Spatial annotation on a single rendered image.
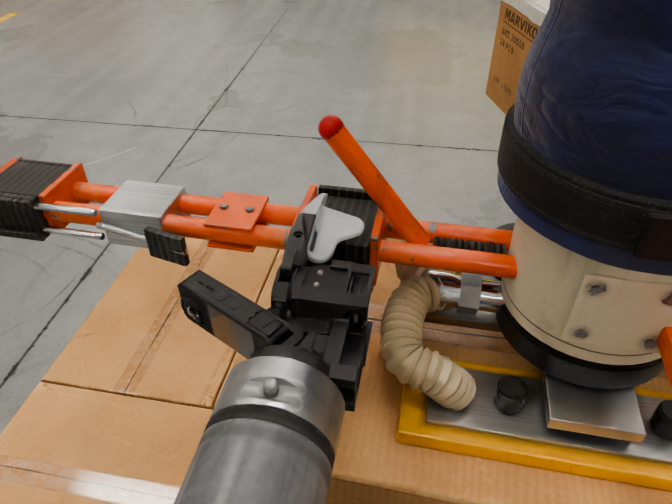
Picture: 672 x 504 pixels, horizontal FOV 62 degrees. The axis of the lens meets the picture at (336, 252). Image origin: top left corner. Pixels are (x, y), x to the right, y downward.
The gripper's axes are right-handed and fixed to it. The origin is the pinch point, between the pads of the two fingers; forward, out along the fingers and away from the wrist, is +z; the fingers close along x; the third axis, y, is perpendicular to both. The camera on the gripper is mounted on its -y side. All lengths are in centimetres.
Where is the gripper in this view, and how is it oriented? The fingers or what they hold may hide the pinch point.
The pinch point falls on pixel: (316, 230)
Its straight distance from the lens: 57.6
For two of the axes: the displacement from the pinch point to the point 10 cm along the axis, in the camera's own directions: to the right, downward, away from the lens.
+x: 0.0, -7.8, -6.2
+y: 9.8, 1.1, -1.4
